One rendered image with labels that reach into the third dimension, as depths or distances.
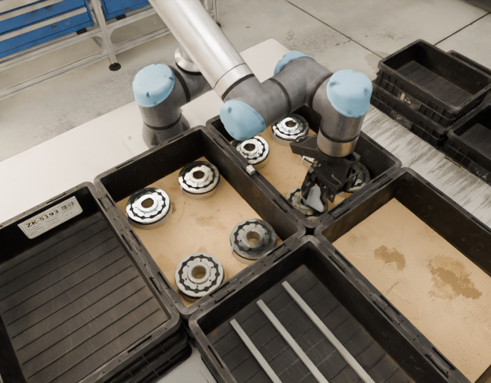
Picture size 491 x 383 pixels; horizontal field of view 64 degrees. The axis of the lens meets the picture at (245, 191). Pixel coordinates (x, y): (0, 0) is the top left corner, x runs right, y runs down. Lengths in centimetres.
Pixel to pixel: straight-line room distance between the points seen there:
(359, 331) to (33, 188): 97
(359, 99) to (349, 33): 254
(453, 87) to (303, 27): 149
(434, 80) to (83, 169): 154
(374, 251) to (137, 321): 53
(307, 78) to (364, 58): 225
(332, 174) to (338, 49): 225
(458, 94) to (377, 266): 124
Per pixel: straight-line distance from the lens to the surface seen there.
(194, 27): 75
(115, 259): 94
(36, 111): 276
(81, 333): 89
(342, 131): 73
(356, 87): 70
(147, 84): 112
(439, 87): 202
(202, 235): 92
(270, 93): 71
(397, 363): 86
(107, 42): 280
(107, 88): 276
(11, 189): 134
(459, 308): 95
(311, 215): 92
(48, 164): 136
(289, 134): 109
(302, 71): 75
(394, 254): 95
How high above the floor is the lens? 162
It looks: 53 degrees down
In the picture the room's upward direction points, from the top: straight up
